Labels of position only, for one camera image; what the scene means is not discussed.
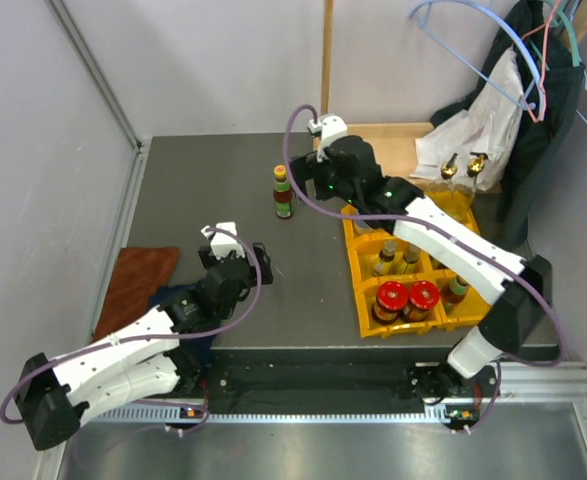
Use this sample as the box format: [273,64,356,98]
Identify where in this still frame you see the dark green jacket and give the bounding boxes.
[429,1,585,250]

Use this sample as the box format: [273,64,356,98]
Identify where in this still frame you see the clear bottle gold pourer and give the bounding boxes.
[427,152,458,196]

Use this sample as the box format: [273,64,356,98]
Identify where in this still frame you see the yellow bin back left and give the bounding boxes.
[341,205,400,254]

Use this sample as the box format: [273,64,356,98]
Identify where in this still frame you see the yellow bin front left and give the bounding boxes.
[353,275,444,338]

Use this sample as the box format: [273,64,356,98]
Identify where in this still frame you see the yellow bin back right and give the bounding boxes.
[426,190,480,233]

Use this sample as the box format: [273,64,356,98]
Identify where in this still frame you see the green clothes hanger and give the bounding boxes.
[549,0,582,67]

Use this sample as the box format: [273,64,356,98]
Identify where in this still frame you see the yellow bin front right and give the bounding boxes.
[435,269,489,332]

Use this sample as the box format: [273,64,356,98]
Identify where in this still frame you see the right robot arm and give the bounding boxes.
[282,106,557,396]

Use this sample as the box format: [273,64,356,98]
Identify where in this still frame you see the green bottle gold pourer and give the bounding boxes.
[440,275,469,314]

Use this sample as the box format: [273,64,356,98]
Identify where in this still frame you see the yellow bin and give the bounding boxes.
[426,190,480,233]
[435,269,489,332]
[428,255,448,272]
[341,205,400,254]
[347,234,434,287]
[353,275,444,338]

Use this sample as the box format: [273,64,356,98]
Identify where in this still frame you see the red sauce bottle yellow cap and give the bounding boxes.
[273,164,293,219]

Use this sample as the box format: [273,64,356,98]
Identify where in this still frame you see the pink clothes hanger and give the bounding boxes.
[522,0,564,123]

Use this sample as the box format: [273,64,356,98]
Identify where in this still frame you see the yellow label brown cap bottle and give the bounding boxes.
[397,244,421,275]

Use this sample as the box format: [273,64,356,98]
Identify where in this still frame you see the red lid jar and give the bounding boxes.
[402,280,440,323]
[371,281,408,325]

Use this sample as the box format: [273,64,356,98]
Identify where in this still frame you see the navy blue cloth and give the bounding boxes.
[147,284,214,367]

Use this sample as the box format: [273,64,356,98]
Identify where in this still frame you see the small brown cap bottle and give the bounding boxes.
[372,240,398,277]

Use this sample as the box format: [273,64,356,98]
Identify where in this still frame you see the white crumpled cloth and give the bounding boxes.
[412,47,523,191]

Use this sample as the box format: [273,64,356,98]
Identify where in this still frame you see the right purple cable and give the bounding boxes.
[282,104,569,436]

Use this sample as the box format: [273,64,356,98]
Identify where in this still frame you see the yellow bin middle left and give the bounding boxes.
[347,234,434,287]

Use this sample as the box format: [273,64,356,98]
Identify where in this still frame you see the wooden pole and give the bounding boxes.
[320,0,334,114]

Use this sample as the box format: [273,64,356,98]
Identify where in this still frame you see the brown orange cloth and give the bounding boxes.
[92,247,180,341]

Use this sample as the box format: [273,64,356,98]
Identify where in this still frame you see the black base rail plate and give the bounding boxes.
[142,362,499,405]

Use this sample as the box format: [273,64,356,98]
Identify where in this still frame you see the blue clothes hanger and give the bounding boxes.
[407,1,546,115]

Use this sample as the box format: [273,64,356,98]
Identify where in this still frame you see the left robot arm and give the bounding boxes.
[10,222,273,451]

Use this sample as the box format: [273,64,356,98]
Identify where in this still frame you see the clear bottle red label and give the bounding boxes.
[457,152,489,221]

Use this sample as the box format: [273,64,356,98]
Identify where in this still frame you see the yellow bin middle right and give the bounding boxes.
[428,255,448,272]

